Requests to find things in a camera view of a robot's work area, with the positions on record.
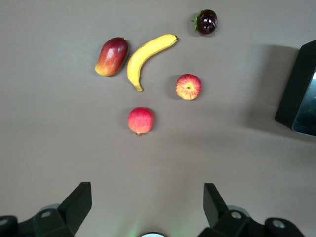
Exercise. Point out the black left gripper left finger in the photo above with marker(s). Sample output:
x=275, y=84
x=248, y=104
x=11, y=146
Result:
x=74, y=209

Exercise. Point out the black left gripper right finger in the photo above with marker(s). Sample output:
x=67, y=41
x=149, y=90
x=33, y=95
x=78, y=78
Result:
x=217, y=209

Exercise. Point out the red yellow apple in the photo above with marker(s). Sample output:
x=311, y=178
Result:
x=188, y=87

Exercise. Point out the black plastic box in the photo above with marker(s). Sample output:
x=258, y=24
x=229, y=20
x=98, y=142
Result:
x=293, y=98

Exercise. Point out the yellow banana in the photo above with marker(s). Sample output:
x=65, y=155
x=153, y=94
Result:
x=138, y=59

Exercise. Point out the brown table mat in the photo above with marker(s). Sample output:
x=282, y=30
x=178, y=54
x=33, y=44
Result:
x=74, y=148

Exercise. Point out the red pomegranate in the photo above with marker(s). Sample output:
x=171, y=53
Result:
x=140, y=121

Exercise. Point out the red yellow mango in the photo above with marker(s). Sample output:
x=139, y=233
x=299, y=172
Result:
x=112, y=56

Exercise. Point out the dark purple mangosteen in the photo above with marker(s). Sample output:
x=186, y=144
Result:
x=207, y=22

